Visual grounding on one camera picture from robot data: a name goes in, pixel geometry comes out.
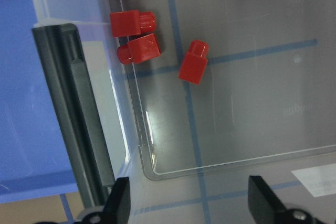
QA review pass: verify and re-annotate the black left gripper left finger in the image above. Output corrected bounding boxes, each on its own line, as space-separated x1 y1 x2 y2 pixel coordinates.
102 177 131 223

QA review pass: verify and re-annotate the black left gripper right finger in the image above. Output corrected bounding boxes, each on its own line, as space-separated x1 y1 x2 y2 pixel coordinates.
248 176 291 224

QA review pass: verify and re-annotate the blue plastic tray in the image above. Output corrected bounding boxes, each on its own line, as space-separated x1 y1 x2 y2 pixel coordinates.
1 0 77 203

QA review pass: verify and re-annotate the clear plastic storage box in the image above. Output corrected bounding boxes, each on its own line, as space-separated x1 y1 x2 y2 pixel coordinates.
33 0 335 223

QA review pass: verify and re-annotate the red block lower pair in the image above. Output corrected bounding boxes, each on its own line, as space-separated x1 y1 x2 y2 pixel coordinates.
117 33 161 65

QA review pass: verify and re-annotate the black box latch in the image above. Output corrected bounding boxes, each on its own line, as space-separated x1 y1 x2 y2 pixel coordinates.
32 24 115 207

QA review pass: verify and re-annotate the red block beside wall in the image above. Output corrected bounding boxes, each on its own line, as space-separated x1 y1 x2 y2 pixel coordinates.
109 10 157 37

